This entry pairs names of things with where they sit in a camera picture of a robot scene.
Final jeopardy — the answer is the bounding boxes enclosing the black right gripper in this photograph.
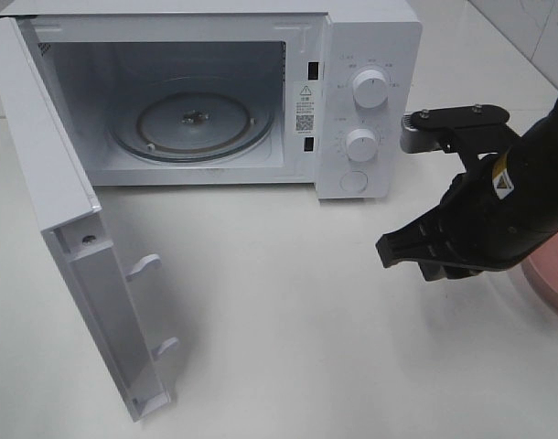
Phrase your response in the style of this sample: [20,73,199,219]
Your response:
[375,153,526,282]

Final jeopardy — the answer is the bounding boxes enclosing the round door release button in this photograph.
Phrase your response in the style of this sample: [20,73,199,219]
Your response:
[339,171,368,194]

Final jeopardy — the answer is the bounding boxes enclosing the pink round plate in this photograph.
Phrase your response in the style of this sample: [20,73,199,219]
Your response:
[521,249,558,313]

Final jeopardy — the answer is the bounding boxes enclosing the white microwave door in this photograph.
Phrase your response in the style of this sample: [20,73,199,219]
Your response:
[0,17,171,421]

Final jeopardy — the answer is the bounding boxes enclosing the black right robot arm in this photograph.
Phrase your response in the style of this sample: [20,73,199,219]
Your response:
[376,98,558,281]

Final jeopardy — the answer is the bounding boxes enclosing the white lower timer knob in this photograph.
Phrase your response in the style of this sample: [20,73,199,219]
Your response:
[345,128,378,163]

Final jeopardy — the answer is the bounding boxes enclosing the white upper power knob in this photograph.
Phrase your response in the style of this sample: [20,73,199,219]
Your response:
[351,66,389,109]

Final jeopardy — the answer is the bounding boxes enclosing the white microwave oven body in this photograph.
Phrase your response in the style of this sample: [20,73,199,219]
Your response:
[0,1,422,199]

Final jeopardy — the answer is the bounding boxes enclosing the glass microwave turntable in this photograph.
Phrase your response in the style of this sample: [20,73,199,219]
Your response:
[109,77,283,164]

